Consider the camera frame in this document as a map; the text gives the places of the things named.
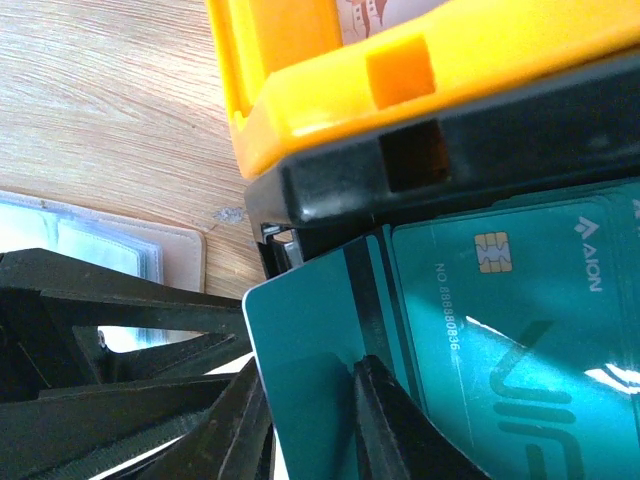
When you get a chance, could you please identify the yellow bin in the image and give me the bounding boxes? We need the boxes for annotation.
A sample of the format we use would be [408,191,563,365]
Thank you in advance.
[207,1,639,179]

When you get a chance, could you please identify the black bin with teal cards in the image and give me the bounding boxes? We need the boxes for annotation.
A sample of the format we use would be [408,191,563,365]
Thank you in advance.
[245,50,639,277]

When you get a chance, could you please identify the teal cards stack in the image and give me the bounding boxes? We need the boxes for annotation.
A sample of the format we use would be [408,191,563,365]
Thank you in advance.
[391,181,639,479]

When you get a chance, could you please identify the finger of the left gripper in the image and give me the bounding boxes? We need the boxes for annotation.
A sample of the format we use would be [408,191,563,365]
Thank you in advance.
[1,249,251,400]
[1,374,232,479]

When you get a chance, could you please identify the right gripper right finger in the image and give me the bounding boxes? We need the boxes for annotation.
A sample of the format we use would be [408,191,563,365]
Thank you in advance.
[354,355,487,480]

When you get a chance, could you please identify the white cards in yellow bin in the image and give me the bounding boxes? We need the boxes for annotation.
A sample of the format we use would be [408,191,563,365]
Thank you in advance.
[336,0,445,45]

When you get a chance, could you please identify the beige card holder wallet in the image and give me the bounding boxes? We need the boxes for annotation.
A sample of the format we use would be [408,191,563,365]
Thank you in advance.
[0,188,209,351]

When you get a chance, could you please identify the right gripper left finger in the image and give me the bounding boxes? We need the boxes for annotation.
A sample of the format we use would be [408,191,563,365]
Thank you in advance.
[137,359,275,479]

